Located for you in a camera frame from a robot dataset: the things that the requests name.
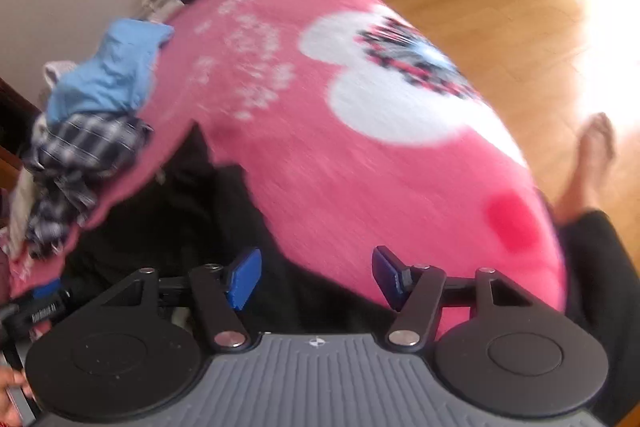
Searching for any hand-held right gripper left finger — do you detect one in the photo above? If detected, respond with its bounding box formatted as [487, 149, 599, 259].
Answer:
[87, 247, 263, 353]

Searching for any black T-shirt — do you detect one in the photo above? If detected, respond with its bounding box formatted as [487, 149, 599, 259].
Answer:
[65, 122, 401, 338]

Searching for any person's bare foot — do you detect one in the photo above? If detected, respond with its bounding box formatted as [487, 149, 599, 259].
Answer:
[554, 112, 617, 224]

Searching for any cream cloth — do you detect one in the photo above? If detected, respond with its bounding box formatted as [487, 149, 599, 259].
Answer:
[9, 172, 43, 250]

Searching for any person's left hand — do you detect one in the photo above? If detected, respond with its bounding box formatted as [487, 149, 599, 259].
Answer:
[0, 368, 28, 414]

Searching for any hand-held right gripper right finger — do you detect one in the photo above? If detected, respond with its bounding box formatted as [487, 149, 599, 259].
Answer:
[371, 245, 551, 353]

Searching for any plaid shirt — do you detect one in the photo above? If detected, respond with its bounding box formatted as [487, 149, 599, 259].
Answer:
[22, 114, 153, 258]

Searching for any light blue garment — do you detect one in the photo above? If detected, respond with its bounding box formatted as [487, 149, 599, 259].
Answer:
[47, 19, 175, 124]

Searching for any pink floral blanket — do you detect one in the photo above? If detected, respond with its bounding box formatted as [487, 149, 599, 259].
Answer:
[10, 0, 568, 343]

